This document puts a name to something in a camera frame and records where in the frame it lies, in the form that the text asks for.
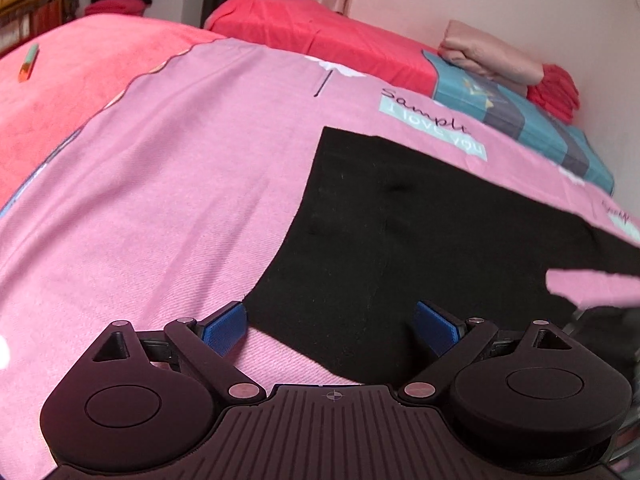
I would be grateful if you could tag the folded beige pink cloth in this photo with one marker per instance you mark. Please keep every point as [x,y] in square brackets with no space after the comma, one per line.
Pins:
[490,55]

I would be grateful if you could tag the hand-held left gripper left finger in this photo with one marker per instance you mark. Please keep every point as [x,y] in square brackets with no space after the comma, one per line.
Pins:
[226,328]

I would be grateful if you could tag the small red cloth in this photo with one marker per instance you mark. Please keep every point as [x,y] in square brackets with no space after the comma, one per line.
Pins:
[115,6]

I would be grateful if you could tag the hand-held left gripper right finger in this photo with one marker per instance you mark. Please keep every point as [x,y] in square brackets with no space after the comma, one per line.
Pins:
[434,329]

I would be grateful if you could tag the wooden shelf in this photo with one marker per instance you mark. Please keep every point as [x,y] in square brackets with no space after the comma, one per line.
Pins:
[30,0]

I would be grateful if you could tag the pink printed bedsheet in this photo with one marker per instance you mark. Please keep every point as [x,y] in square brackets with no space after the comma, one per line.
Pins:
[175,200]

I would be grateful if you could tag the green orange marker pen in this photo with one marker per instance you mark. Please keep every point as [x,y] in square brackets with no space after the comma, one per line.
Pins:
[28,63]

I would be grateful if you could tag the black pants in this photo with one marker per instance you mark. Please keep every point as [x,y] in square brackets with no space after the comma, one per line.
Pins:
[400,240]

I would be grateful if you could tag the teal grey striped pillow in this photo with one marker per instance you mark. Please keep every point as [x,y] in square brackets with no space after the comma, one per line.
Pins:
[520,115]

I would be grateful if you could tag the red pillow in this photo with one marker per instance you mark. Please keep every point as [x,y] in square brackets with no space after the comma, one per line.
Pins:
[325,30]

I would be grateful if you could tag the red fleece blanket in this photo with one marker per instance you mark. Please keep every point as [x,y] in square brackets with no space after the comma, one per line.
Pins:
[65,90]

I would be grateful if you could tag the folded red cloth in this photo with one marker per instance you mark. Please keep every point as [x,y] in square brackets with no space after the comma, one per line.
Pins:
[557,90]

